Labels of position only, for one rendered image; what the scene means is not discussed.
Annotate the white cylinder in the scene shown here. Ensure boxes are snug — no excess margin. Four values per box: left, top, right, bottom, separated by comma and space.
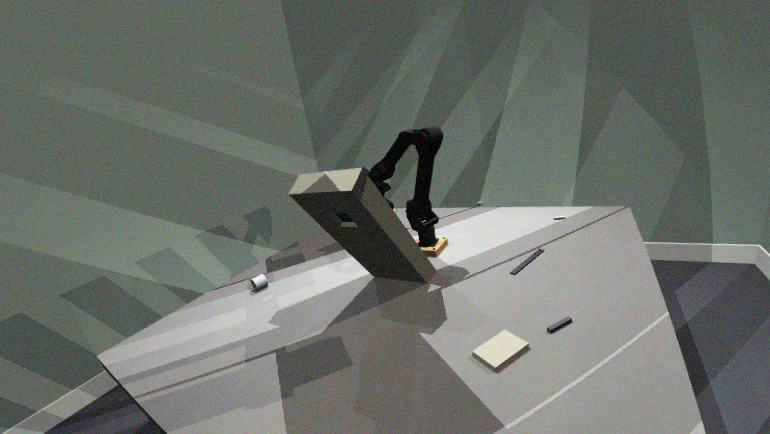
250, 274, 268, 291

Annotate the dark grey flat bar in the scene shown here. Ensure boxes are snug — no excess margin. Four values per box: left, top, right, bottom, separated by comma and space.
510, 249, 545, 275

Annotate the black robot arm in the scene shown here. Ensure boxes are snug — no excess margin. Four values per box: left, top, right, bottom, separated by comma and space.
360, 126, 443, 247

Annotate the dark grey rectangular bar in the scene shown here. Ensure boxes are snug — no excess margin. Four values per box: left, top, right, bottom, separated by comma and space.
547, 316, 572, 334

